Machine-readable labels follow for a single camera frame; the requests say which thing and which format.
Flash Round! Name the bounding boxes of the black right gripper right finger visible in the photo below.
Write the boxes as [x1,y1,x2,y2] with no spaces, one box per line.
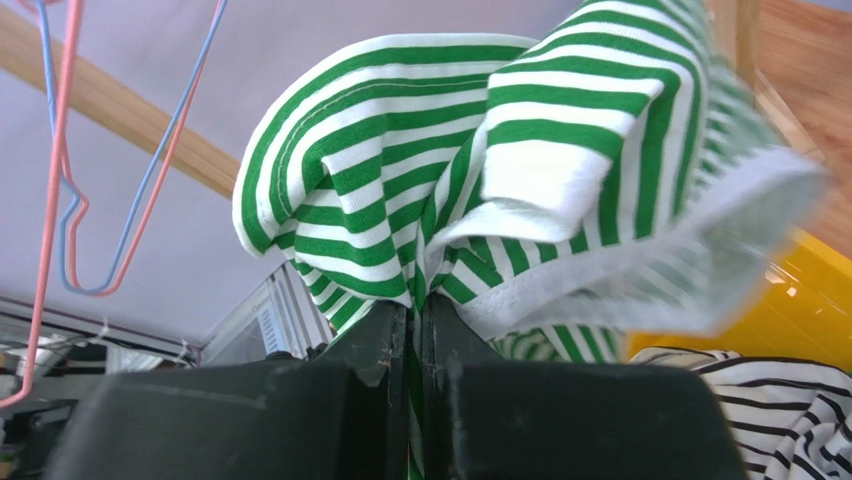
[422,294,746,480]

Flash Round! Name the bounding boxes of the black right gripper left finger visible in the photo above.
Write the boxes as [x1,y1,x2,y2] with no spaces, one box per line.
[45,303,407,479]

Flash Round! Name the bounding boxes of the green white striped tank top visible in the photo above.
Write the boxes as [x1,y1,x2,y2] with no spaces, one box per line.
[231,0,830,480]

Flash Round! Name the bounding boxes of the black white striped tank top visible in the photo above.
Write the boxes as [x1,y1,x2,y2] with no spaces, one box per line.
[630,347,851,479]

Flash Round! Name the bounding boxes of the pink wire hanger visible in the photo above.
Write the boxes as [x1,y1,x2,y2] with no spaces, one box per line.
[1,0,85,409]
[58,1,227,297]

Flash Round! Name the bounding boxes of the blue wire hanger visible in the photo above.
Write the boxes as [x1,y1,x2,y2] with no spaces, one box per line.
[31,1,219,287]

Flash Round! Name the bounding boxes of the yellow plastic tray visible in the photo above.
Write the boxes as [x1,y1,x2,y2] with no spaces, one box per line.
[628,231,851,372]

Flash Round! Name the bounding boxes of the wooden clothes rack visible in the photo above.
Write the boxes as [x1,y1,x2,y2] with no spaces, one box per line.
[0,0,852,261]

